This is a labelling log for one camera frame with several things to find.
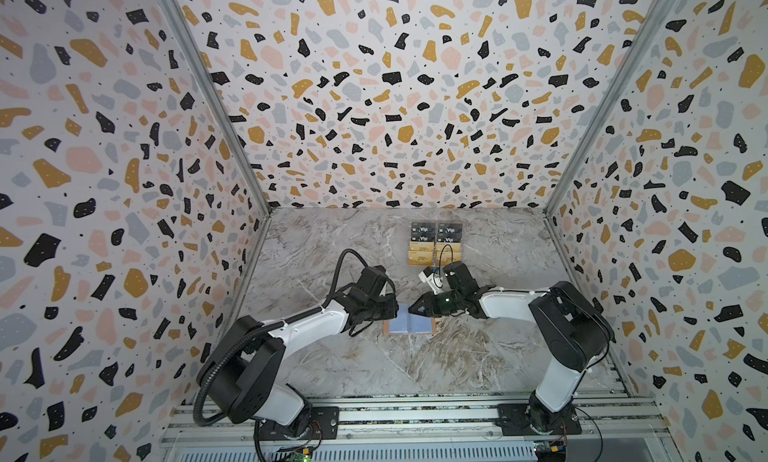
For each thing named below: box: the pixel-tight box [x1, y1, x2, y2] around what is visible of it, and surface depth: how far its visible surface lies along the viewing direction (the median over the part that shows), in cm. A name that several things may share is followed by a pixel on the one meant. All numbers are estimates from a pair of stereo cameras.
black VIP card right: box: [437, 223, 463, 243], surface depth 106 cm
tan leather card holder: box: [383, 303, 436, 335], surface depth 91 cm
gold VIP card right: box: [436, 242, 462, 267], surface depth 105 cm
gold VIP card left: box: [408, 241, 434, 267], surface depth 105 cm
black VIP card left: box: [411, 222, 436, 242], surface depth 105 cm
